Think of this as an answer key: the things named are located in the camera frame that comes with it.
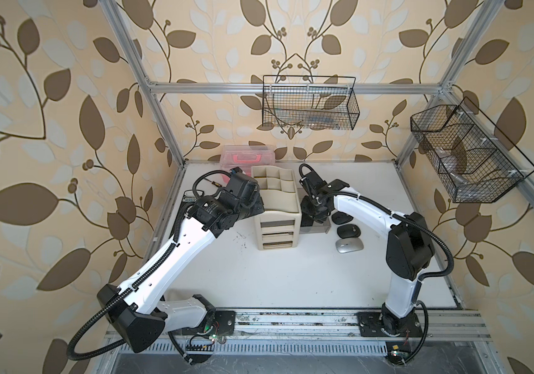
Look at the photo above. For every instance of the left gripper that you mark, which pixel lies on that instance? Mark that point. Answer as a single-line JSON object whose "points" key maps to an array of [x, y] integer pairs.
{"points": [[254, 195]]}

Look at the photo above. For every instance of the grey top drawer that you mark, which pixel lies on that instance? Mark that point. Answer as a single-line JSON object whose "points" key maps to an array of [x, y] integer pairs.
{"points": [[316, 228]]}

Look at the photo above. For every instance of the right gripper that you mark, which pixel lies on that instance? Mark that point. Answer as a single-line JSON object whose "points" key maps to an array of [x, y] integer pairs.
{"points": [[304, 201]]}

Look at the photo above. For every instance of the wire basket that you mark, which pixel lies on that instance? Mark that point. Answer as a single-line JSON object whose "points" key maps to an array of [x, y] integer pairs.
{"points": [[309, 102], [476, 161]]}

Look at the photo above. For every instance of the right wire basket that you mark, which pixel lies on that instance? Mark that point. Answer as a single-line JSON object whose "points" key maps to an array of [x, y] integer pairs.
{"points": [[476, 161]]}

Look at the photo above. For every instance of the silver computer mouse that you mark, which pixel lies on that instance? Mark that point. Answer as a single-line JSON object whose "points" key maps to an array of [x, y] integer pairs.
{"points": [[347, 245]]}

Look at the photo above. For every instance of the beige drawer organizer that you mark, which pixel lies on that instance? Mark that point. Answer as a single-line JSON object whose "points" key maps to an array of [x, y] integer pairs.
{"points": [[278, 227]]}

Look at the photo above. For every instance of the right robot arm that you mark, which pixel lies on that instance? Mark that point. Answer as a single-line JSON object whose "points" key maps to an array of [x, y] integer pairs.
{"points": [[414, 253]]}

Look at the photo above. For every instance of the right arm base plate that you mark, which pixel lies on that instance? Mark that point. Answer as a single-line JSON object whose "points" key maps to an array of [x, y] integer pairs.
{"points": [[374, 324]]}

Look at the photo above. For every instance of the back wire basket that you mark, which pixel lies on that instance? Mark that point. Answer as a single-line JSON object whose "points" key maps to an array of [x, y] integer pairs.
{"points": [[309, 102]]}

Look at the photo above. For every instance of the black computer mouse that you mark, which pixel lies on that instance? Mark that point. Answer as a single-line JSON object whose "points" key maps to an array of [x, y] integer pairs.
{"points": [[348, 231], [340, 218]]}

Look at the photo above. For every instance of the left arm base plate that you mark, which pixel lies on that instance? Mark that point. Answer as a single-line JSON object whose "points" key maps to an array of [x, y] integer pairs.
{"points": [[220, 323]]}

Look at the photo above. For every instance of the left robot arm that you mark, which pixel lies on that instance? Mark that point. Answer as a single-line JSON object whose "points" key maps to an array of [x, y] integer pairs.
{"points": [[134, 308]]}

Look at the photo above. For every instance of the aluminium frame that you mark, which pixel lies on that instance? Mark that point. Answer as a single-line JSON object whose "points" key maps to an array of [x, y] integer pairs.
{"points": [[442, 90]]}

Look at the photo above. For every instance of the pink plastic toolbox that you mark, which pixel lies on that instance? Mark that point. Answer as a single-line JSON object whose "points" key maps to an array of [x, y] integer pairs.
{"points": [[245, 157]]}

